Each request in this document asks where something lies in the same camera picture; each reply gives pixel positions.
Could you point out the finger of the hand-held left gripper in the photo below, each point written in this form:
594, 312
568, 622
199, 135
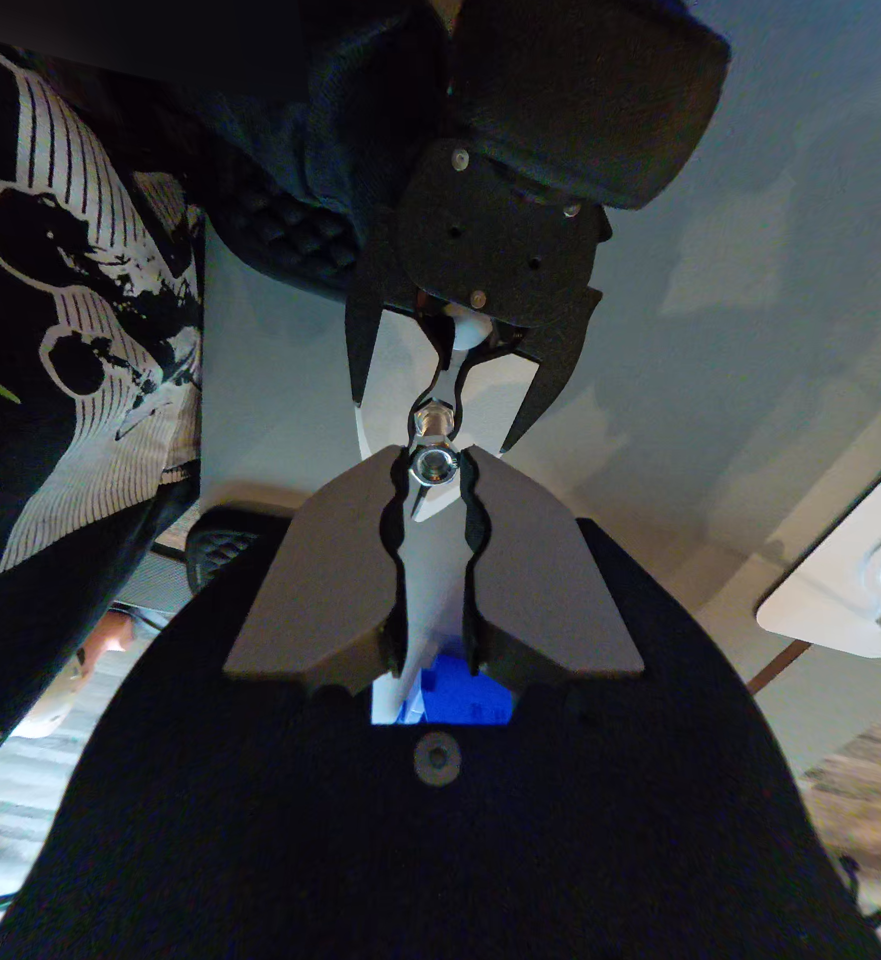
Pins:
497, 405
388, 375

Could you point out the silver bolt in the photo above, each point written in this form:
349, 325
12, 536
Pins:
433, 466

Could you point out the blue plastic bin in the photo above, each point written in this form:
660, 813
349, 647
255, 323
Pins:
463, 690

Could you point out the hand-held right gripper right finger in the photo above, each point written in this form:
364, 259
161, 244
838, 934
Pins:
553, 592

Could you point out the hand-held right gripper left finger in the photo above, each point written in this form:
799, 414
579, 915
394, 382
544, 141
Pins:
320, 585

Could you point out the silver hex nut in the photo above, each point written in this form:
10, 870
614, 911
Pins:
431, 418

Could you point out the wooden board document stand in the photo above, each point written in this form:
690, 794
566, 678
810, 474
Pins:
823, 585

